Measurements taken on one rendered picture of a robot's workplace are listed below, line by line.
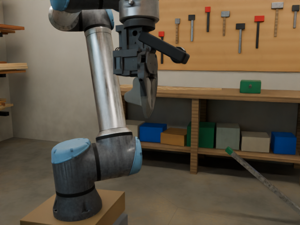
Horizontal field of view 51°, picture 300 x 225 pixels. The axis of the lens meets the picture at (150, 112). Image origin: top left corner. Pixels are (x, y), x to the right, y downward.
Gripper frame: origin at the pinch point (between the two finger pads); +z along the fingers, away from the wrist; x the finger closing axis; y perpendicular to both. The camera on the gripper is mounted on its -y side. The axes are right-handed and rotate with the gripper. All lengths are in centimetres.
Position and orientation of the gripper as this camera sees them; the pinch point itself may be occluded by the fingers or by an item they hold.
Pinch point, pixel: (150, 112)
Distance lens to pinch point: 69.7
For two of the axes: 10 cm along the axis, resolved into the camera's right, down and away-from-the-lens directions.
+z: 0.2, 10.0, 0.4
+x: -3.4, 0.4, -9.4
